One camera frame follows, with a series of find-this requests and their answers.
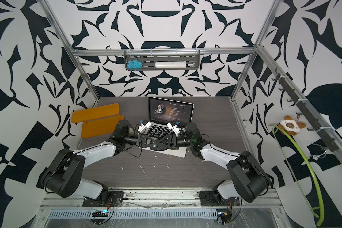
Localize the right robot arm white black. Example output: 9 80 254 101
155 123 271 204

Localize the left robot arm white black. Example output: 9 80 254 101
40 120 152 204

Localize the silver laptop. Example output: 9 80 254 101
142 97 194 158

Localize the orange lower board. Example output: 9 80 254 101
81 115 124 139

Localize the orange board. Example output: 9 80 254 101
81 115 124 139
71 103 120 124

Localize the orange upper board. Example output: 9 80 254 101
71 103 120 124

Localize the white roll on shelf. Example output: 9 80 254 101
155 61 187 69

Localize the teal scrubber ball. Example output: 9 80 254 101
126 59 143 71

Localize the left controller board green LED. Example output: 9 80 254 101
91 210 109 218

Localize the right round black controller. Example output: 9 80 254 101
217 211 232 225

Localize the brown white plush toy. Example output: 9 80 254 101
277 116 306 136

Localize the green hoop tube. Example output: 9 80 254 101
268 123 325 227

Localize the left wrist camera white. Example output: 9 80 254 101
138 120 152 134

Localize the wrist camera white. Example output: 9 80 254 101
167 121 180 136
138 120 152 134

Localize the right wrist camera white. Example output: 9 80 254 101
167 121 180 136

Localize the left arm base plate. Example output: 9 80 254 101
82 191 124 208

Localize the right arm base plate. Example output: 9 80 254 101
198 191 240 207

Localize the grey wall shelf rack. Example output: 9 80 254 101
124 50 200 71

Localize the black hook rail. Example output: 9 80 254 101
273 68 339 152

